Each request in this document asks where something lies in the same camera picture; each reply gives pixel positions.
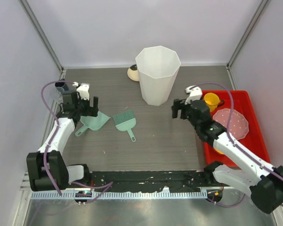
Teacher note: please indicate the dark blue mug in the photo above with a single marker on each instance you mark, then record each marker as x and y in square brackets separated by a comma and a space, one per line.
[63, 86]

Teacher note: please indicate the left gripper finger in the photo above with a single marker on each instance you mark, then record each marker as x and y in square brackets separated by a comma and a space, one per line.
[93, 111]
[95, 104]

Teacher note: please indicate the white plastic trash bin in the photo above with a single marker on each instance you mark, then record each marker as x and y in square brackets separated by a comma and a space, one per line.
[157, 69]

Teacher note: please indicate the cream round plate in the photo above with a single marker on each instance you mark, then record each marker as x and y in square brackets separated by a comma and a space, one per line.
[132, 73]

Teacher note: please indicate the pink dotted plate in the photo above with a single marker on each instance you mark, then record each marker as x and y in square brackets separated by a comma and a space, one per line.
[239, 126]

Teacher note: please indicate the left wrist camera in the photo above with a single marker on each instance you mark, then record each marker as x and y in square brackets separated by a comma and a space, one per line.
[82, 89]

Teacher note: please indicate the green plastic dustpan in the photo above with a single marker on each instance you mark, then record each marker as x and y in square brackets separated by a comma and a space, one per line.
[92, 123]

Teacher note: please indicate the yellow bowl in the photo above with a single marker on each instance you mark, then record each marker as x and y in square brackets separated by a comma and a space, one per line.
[219, 152]

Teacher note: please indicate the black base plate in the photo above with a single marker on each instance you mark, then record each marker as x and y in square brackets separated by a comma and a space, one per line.
[150, 181]

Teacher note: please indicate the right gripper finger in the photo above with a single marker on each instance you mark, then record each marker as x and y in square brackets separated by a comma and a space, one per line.
[175, 110]
[179, 104]

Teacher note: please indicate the red plastic bin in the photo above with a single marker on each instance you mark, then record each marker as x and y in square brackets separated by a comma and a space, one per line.
[253, 140]

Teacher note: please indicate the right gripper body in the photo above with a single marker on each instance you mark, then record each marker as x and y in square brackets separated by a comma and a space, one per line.
[193, 120]

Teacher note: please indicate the yellow mug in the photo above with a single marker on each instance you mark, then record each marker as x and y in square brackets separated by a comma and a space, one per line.
[213, 101]

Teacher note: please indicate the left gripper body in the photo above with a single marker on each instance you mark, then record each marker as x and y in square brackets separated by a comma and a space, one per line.
[82, 106]

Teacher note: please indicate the clear glass cup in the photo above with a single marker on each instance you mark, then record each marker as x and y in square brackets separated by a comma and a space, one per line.
[57, 96]

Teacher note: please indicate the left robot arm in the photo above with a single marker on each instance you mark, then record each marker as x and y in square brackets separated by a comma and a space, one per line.
[46, 167]

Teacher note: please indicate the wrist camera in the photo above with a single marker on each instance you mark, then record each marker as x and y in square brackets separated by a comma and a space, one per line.
[194, 93]
[82, 89]

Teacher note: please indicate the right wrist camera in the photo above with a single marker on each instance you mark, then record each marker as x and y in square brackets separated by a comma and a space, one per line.
[194, 93]

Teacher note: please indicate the green hand brush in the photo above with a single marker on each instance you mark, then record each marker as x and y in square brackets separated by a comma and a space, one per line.
[125, 121]

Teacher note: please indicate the white slotted cable duct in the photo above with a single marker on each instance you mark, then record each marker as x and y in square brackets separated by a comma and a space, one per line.
[79, 195]

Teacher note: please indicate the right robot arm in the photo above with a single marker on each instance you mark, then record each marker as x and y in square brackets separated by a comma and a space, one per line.
[258, 179]

